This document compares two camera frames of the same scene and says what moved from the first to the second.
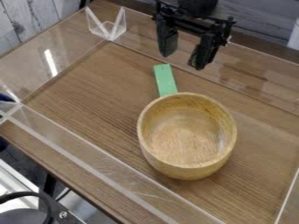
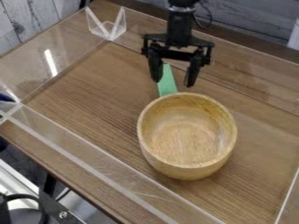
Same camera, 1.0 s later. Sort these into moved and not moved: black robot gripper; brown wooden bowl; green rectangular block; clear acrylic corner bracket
Moved: black robot gripper
Not moved: clear acrylic corner bracket; brown wooden bowl; green rectangular block
